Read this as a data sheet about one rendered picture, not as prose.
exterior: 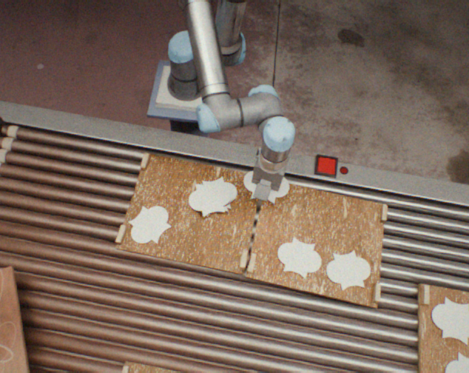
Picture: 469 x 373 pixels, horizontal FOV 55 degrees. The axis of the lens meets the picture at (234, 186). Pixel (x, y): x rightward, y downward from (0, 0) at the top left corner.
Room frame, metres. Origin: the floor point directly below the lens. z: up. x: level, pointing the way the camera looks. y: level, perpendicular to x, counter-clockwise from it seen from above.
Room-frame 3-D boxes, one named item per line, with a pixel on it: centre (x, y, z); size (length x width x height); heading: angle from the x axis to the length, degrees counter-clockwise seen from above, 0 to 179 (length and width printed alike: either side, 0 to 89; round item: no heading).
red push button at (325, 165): (0.79, -0.31, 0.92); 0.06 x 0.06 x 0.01; 86
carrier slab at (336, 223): (0.51, -0.29, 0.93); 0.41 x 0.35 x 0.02; 83
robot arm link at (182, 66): (1.10, 0.22, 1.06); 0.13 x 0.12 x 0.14; 110
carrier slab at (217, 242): (0.56, 0.13, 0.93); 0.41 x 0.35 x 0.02; 85
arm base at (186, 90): (1.09, 0.23, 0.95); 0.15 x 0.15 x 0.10
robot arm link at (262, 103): (0.70, -0.04, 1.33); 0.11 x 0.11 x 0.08; 20
